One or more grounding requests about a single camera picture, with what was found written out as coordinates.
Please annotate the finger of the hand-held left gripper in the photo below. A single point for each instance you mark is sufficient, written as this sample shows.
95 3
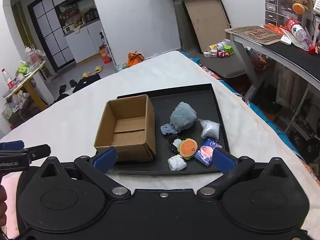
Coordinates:
40 151
11 145

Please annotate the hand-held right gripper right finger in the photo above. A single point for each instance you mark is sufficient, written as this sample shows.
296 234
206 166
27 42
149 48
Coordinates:
223 161

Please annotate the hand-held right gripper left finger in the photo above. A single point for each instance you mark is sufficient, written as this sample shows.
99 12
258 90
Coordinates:
106 156

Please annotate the blue tissue packet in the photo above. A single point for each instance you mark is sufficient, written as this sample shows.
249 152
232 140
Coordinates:
203 154

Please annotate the brown cardboard box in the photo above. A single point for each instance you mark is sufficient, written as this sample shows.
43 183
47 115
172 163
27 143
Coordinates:
130 152

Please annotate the clear crinkly plastic bag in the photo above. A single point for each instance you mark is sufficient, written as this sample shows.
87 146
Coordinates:
210 130

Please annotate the orange burger plush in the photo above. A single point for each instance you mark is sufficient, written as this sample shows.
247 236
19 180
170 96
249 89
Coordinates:
298 8
188 148

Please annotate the blue fluffy plush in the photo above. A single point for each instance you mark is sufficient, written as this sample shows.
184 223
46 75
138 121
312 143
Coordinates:
182 116

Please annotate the black plastic tray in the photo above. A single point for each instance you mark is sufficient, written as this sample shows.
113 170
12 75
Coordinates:
175 100

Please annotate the person's left hand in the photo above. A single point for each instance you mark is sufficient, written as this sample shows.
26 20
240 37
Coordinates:
2 205

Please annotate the pink cloth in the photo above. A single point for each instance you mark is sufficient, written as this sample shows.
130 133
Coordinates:
10 180

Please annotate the grey printed pouch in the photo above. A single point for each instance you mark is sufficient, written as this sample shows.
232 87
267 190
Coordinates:
167 129

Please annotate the red cap bottle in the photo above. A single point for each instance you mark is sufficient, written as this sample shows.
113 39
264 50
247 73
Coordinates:
8 80

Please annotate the black shoe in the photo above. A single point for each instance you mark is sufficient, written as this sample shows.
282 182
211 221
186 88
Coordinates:
62 89
73 82

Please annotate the yellow legged side table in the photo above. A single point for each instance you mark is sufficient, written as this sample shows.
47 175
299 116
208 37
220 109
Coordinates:
30 80

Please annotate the green tissue box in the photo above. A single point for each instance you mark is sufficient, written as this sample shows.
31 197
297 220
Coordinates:
23 69

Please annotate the yellow slipper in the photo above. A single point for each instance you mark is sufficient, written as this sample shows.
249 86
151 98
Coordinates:
98 69
86 74

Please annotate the teal crumpled bag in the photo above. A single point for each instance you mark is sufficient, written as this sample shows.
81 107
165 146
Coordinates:
121 67

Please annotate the black floor fan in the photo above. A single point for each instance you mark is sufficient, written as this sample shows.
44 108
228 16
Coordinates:
313 150

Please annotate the orange bag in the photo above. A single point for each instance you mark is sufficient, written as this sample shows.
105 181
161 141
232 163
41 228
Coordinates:
136 58

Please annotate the red toys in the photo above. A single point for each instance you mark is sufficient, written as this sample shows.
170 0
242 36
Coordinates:
222 54

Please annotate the white charger cubes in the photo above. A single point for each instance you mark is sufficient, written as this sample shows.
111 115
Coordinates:
210 54

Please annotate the green toy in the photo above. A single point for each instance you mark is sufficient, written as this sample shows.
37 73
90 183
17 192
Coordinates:
228 50

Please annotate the white yellow cup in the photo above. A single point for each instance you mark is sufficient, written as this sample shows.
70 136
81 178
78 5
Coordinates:
217 47

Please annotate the white kitchen cabinet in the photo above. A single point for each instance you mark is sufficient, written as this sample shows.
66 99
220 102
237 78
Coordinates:
85 40

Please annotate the grey desk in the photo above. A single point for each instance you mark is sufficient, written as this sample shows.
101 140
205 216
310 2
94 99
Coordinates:
252 45

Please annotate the black framed glass door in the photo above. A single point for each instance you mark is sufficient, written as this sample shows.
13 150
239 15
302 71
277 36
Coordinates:
50 30

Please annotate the black desk mat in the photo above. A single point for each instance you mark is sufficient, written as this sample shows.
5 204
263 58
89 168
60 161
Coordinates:
295 57

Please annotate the brown patterned board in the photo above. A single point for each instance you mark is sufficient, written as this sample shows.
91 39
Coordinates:
255 33

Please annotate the large brown-lined tray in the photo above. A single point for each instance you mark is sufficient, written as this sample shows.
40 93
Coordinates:
207 22

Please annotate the red label plastic bottle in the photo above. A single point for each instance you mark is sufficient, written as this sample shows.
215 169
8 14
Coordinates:
297 30

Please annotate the grey drawer organizer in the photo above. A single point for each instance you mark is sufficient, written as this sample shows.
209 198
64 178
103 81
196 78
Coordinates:
272 7

